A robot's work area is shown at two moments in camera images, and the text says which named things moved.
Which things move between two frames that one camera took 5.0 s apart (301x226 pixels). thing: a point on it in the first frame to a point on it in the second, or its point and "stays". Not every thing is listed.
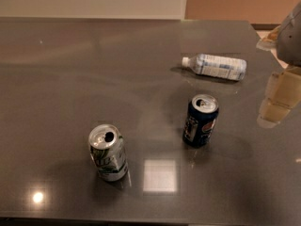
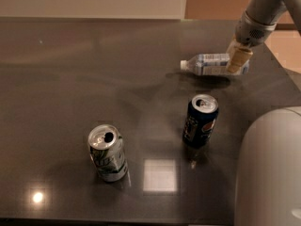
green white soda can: [108, 149] stays
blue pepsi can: [200, 121] stays
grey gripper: [291, 42] to [251, 32]
